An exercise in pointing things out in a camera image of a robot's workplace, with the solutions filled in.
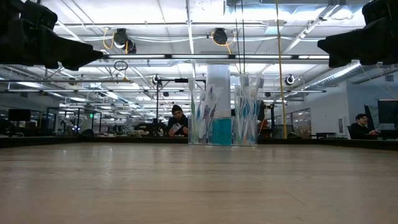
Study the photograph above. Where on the teal mouthwash bottle white cap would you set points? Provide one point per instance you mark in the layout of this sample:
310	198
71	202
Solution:
212	133
225	132

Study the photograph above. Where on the black monitor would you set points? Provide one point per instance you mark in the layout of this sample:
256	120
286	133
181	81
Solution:
18	115
388	112

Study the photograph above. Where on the black background rig frame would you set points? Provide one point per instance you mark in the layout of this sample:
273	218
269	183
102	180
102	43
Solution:
183	80

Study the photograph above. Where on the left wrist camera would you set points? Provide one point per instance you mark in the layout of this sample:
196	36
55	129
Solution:
37	15

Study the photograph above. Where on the clear acrylic organizer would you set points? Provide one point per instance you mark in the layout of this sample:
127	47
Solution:
236	142

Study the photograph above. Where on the white pillar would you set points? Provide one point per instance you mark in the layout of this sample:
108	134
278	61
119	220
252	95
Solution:
217	77

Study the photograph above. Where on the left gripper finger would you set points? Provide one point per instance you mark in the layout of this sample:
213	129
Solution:
71	66
68	49

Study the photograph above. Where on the silver ventilation duct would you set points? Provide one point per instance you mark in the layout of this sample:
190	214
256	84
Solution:
342	73

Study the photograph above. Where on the long LED light bar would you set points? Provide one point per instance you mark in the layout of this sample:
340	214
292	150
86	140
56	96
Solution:
199	56

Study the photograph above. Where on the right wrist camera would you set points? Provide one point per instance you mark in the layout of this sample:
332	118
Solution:
381	11

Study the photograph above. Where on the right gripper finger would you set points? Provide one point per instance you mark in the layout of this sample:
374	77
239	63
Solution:
345	45
339	63

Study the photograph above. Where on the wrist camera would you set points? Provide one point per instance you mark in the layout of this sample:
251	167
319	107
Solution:
381	11
37	15

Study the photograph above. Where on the person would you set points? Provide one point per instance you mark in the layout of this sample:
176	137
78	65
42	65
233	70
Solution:
178	123
360	129

